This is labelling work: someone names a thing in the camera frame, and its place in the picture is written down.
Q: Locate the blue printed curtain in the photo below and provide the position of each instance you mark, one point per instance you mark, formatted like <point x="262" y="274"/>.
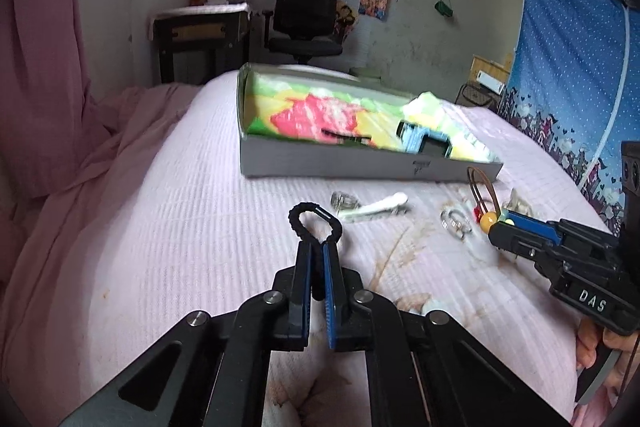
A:
<point x="565" y="57"/>

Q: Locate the wooden cabinet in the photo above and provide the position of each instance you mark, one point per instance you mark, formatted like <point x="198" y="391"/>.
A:
<point x="487" y="64"/>

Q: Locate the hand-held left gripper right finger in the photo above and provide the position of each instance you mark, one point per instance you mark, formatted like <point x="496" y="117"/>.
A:
<point x="330" y="289"/>

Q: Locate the silver metal rings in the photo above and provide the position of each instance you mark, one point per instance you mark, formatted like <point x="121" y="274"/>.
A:
<point x="444" y="218"/>

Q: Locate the white desk cloth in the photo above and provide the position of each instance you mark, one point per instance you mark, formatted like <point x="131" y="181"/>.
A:
<point x="200" y="10"/>

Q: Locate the person's right hand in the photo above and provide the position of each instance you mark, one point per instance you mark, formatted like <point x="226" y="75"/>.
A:
<point x="587" y="338"/>

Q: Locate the colourful cloth box liner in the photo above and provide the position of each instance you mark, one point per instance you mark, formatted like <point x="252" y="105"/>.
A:
<point x="310" y="117"/>

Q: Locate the clear plastic hair claw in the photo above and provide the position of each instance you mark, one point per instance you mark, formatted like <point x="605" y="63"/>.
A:
<point x="517" y="205"/>

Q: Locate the blue toy watch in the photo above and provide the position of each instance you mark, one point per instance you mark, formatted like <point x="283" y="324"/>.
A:
<point x="415" y="140"/>

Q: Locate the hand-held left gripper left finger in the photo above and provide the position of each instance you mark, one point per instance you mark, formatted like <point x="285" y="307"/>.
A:
<point x="303" y="269"/>

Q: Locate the dark wooden desk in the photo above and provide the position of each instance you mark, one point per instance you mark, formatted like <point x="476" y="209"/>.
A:
<point x="200" y="33"/>

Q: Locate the black hair clip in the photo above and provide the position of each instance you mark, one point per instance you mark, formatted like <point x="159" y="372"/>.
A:
<point x="345" y="136"/>

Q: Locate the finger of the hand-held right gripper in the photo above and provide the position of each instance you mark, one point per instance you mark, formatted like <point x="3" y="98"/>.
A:
<point x="512" y="239"/>
<point x="532" y="224"/>

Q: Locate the cartoon family poster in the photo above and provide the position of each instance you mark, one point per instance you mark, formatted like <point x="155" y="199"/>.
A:
<point x="346" y="18"/>

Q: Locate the pink curtain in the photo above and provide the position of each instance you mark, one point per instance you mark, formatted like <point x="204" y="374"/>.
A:
<point x="45" y="57"/>

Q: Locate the grey cardboard box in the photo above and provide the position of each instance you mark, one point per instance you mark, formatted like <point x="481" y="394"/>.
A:
<point x="325" y="163"/>

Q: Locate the green hanging pouch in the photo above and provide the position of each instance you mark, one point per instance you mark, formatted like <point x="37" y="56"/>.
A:
<point x="444" y="9"/>

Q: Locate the cartoon character poster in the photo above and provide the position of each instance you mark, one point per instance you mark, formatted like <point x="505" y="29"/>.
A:
<point x="375" y="0"/>

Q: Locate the black office chair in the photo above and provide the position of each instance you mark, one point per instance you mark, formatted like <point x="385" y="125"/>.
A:
<point x="305" y="7"/>

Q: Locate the white hair clip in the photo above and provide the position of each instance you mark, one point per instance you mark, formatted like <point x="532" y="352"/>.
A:
<point x="385" y="205"/>

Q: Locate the white rectangular box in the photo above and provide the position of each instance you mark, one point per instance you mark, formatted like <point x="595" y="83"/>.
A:
<point x="490" y="82"/>

